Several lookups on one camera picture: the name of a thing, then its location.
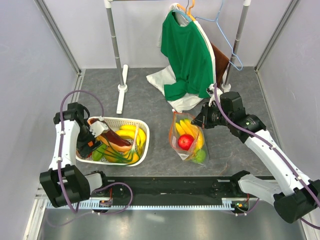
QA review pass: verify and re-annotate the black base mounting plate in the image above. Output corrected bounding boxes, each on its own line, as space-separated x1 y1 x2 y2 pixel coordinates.
103 176 247 205

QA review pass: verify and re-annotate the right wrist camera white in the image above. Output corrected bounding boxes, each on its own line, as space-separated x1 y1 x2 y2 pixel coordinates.
206 83 223 107

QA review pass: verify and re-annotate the blue white cable duct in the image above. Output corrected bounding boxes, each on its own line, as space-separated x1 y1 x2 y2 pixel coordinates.
46 198 236 211

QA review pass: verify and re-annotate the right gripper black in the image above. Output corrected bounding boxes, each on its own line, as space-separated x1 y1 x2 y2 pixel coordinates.
191 101 232 129

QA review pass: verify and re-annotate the white cloth garment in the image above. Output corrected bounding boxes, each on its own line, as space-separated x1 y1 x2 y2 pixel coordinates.
146 65 203 113

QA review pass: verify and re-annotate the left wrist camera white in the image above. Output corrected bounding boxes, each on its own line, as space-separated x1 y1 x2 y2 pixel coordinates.
87 116 110 138

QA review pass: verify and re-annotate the brown toy food piece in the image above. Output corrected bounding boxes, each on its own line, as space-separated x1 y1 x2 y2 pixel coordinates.
96 126 132 153

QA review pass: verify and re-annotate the blue wire hanger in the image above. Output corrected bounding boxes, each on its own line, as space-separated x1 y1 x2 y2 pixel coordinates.
195 0 244 71

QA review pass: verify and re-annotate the red toy apple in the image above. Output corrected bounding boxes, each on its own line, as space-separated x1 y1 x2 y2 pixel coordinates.
178 134 194 151

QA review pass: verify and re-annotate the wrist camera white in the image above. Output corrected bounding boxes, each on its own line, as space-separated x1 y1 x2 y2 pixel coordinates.
206 83 223 107
87 116 110 138

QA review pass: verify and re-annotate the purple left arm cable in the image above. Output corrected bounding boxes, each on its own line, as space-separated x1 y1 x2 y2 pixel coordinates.
56 89 105 215

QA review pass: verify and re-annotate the clothes rack left pole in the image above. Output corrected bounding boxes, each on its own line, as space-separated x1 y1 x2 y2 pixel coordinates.
103 0 129 115

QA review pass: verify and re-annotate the green toy scallion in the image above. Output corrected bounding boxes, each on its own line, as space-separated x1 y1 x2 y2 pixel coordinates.
97 124 146 164

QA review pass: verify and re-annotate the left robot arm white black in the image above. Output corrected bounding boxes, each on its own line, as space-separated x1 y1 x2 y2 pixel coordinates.
39 102 110 208

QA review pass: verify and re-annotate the yellow toy banana bunch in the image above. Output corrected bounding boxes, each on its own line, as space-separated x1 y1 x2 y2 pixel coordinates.
175 118 205 153

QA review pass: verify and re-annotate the clear zip top bag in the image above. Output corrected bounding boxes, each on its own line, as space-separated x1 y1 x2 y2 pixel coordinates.
168 110 209 165

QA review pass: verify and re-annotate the orange hanger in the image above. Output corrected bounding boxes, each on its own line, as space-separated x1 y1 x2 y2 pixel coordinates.
184 0 196 22

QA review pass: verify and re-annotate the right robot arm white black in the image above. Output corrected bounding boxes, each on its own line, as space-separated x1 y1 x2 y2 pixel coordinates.
191 88 320 230

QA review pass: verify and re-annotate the white plastic food basket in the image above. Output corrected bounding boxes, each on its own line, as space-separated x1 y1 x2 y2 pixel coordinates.
76 117 150 167

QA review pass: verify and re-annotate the clothes rack right pole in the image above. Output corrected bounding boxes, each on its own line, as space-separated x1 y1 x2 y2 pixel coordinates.
220 0 251 93

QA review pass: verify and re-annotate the green toy leaf vegetable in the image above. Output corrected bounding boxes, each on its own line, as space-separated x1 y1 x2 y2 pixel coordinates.
91 144 107 162

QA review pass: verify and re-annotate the green toy cabbage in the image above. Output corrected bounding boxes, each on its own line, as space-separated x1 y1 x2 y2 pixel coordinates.
192 149 207 164

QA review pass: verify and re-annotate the yellow green toy mango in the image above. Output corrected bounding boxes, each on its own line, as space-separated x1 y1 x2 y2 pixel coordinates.
104 147 140 165

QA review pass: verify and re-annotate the brown cloth garment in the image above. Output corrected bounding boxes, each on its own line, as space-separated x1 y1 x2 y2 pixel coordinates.
211 42 229 88

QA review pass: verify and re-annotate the clothes rack pole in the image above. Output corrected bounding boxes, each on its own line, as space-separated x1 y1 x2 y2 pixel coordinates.
220 0 251 93
103 0 129 115

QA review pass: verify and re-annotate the green T-shirt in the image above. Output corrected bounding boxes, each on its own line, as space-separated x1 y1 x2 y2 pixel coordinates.
160 11 214 101

